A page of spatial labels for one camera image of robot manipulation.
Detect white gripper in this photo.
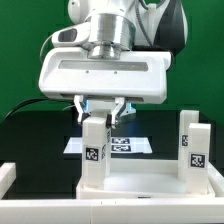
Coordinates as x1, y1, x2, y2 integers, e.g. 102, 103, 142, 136
39, 47, 169, 128

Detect white desk top tray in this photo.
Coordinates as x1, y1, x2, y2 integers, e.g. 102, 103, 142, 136
76, 158, 224, 199

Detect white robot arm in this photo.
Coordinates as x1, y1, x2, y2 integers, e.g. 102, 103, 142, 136
39, 0, 188, 127

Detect fiducial marker sheet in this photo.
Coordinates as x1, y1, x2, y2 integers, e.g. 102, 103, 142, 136
64, 137, 152, 154

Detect black cables on table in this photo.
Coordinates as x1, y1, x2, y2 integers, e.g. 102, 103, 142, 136
3, 97, 76, 119

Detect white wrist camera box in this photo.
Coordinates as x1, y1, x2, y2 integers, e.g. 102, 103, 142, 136
51, 22, 91, 48

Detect grey camera cable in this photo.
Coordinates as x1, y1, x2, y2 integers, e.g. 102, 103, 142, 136
39, 34, 56, 64

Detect white front rail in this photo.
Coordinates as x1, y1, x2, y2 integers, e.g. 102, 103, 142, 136
0, 198, 224, 224

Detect white left rail block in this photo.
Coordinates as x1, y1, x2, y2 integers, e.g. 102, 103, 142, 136
0, 163, 16, 200

